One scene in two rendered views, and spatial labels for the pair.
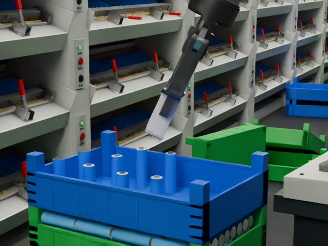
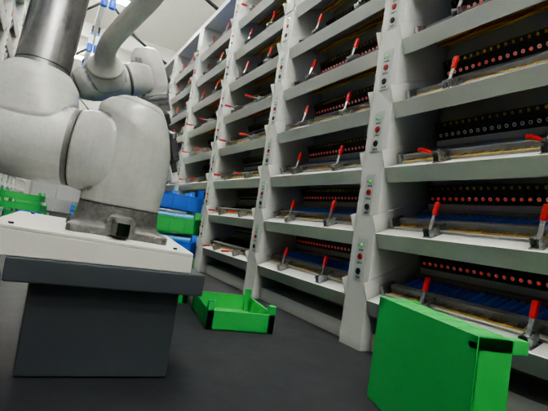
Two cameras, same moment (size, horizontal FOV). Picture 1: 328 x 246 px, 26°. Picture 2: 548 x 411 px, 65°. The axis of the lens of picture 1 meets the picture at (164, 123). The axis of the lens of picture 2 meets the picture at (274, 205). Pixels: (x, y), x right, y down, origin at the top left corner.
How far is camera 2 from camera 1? 2.52 m
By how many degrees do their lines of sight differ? 127
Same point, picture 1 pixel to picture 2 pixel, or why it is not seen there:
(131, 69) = (506, 226)
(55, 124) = (344, 237)
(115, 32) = (427, 170)
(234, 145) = (411, 329)
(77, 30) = (372, 166)
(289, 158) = not seen: outside the picture
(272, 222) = (267, 394)
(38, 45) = (341, 177)
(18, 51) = (329, 180)
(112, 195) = not seen: hidden behind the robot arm
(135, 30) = (467, 168)
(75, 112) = (358, 233)
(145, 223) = not seen: hidden behind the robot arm
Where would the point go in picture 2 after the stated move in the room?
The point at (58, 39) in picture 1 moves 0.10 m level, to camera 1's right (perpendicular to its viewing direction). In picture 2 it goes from (355, 174) to (341, 167)
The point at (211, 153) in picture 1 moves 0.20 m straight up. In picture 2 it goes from (382, 318) to (395, 217)
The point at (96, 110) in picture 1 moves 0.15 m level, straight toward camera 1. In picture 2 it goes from (387, 242) to (338, 235)
